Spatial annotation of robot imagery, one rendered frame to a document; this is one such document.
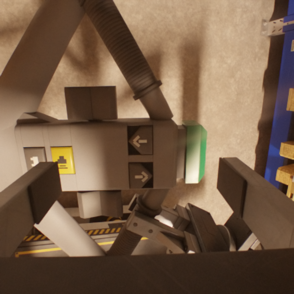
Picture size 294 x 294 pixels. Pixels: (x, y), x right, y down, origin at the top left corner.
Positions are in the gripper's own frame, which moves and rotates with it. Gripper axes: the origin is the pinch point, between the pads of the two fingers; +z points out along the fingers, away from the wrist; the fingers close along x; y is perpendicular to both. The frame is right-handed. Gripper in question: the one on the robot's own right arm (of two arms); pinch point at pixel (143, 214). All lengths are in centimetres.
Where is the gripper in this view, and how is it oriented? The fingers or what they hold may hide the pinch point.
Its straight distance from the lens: 33.4
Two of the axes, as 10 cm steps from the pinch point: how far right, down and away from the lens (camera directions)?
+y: -4.8, 8.5, 2.4
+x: -0.2, -2.8, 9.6
